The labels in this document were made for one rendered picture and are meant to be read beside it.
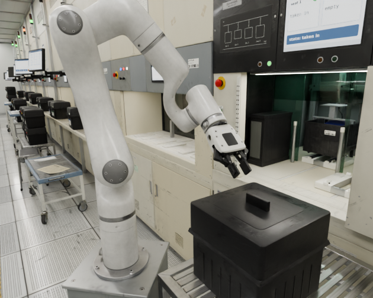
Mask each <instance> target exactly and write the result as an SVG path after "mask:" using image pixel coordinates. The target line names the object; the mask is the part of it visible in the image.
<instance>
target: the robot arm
mask: <svg viewBox="0 0 373 298"><path fill-rule="evenodd" d="M49 28H50V33H51V35H52V39H53V42H54V45H55V48H56V50H57V53H58V56H59V59H60V61H61V64H62V66H63V69H64V71H65V74H66V77H67V79H68V82H69V84H70V88H71V90H72V93H73V97H74V99H75V102H76V106H77V108H78V111H79V114H80V118H81V121H82V125H83V129H84V132H85V137H86V142H87V145H88V150H89V155H90V159H91V164H92V170H93V172H94V177H95V189H96V196H97V207H98V217H99V228H100V234H101V245H102V248H100V249H99V254H98V255H97V256H96V257H95V259H94V262H93V269H94V272H95V274H96V275H97V276H98V277H100V278H103V279H105V280H112V281H116V280H124V279H127V278H130V277H133V276H135V275H137V274H138V273H140V272H141V271H142V270H144V268H145V267H146V266H147V264H148V262H149V253H148V251H147V249H145V247H143V246H141V245H139V244H138V239H137V224H136V207H135V199H134V190H133V184H132V180H131V177H132V176H133V173H134V160H133V157H132V155H131V152H130V150H129V148H128V145H127V143H126V140H125V138H124V135H123V132H122V130H121V127H120V125H119V122H118V119H117V116H116V113H115V110H114V106H113V104H112V100H111V96H110V92H109V89H108V85H107V81H106V79H105V75H104V70H103V67H102V63H101V58H100V55H99V50H98V45H100V44H102V43H104V42H106V41H108V40H110V39H112V38H115V37H118V36H120V35H125V36H126V37H128V39H129V40H130V41H131V42H132V43H133V44H134V45H135V47H136V48H137V49H138V50H139V52H141V54H142V55H143V56H144V57H145V58H146V60H147V61H148V62H149V63H150V64H151V65H152V66H153V67H154V69H155V70H156V71H157V72H158V73H159V74H160V75H161V77H162V79H163V81H164V91H163V105H164V109H165V111H166V113H167V115H168V117H170V119H171V120H172V121H173V123H174V124H175V125H176V126H177V127H178V128H179V129H180V130H181V131H182V132H190V131H192V130H193V129H194V128H196V127H197V126H199V125H200V126H201V128H202V130H203V131H204V133H205V135H206V137H207V141H208V144H209V146H210V148H211V150H212V152H213V160H214V161H218V162H220V163H221V164H223V165H224V166H225V167H227V168H228V170H229V172H230V173H231V175H232V177H233V178H234V179H235V178H236V177H237V176H238V175H239V174H240V171H239V169H238V168H237V166H236V165H235V163H234V162H233V163H232V160H231V157H235V158H236V159H237V160H238V162H239V163H240V164H239V166H240V168H241V169H242V171H243V172H244V174H245V175H247V174H249V173H250V172H251V171H252V169H251V168H250V165H249V164H248V162H247V161H246V159H247V157H246V156H247V153H248V151H249V150H248V149H247V148H246V146H245V144H244V142H243V141H242V139H241V138H240V136H239V135H238V133H237V132H236V131H235V130H234V129H233V127H232V126H231V125H230V124H227V119H226V118H225V116H224V115H223V113H222V111H221V109H220V108H219V106H218V105H217V103H216V101H215V100H214V98H213V96H212V94H211V93H210V91H209V90H208V87H206V85H196V86H194V87H193V88H191V89H190V90H189V91H188V92H187V94H186V100H187V102H188V106H187V107H186V108H185V109H180V108H179V107H178V105H177V104H176V102H175V94H176V91H177V90H178V88H179V86H180V85H181V83H182V82H183V81H184V79H185V78H186V77H187V75H188V73H189V67H188V65H187V63H186V62H185V60H184V59H183V58H182V56H181V55H180V54H179V53H178V51H177V50H176V48H175V47H174V46H173V45H172V43H171V42H170V41H169V39H168V38H167V36H165V34H164V33H163V31H162V30H161V29H160V28H159V26H158V25H157V24H156V23H155V21H154V20H153V18H152V17H151V16H150V15H149V13H148V12H147V11H146V10H145V9H144V7H143V6H142V5H141V4H140V3H139V2H138V1H137V0H99V1H97V2H95V3H94V4H92V5H91V6H89V7H87V8H86V9H84V10H81V9H80V8H78V7H75V6H73V5H61V6H59V7H57V8H56V9H55V10H54V11H53V12H52V13H51V14H50V17H49ZM239 155H240V156H241V157H239Z"/></svg>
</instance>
